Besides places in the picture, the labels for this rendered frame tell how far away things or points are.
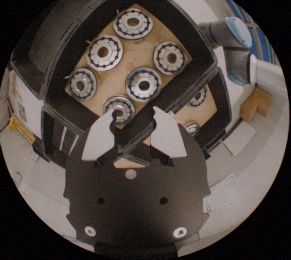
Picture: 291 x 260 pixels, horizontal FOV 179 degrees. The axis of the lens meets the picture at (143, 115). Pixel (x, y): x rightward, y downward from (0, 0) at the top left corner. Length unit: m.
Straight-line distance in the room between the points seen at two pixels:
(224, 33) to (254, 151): 3.12
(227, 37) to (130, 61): 0.34
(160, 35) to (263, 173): 3.39
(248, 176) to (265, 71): 2.97
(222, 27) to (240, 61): 0.13
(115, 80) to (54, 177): 3.32
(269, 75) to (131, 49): 0.43
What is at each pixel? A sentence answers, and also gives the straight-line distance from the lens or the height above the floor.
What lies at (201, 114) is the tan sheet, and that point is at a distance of 0.46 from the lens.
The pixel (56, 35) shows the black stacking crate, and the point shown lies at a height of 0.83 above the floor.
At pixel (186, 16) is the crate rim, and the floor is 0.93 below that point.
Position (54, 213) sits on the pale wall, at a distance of 3.42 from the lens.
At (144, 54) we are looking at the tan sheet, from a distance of 0.28.
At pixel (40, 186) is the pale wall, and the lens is 3.43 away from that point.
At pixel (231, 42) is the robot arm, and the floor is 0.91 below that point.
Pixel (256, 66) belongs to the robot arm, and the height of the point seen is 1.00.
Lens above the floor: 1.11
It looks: 57 degrees down
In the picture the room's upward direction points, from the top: 166 degrees clockwise
